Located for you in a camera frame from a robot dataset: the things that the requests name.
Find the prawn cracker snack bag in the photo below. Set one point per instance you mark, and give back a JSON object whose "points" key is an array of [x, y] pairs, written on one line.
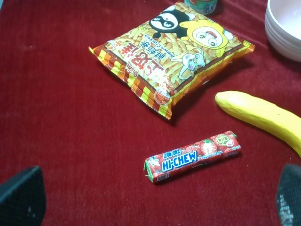
{"points": [[170, 55]]}

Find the yellow banana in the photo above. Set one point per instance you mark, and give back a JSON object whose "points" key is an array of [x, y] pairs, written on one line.
{"points": [[263, 114]]}

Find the small tin can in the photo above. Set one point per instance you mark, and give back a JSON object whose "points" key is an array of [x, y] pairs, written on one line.
{"points": [[204, 7]]}

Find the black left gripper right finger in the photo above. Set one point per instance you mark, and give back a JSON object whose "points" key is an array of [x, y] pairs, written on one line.
{"points": [[288, 197]]}

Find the Hi-Chew strawberry candy pack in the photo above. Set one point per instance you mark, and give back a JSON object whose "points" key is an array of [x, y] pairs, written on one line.
{"points": [[172, 163]]}

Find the red velvet tablecloth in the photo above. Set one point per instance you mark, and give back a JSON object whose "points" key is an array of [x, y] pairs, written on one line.
{"points": [[60, 108]]}

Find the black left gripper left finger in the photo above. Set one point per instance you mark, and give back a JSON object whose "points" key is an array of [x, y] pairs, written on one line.
{"points": [[23, 198]]}

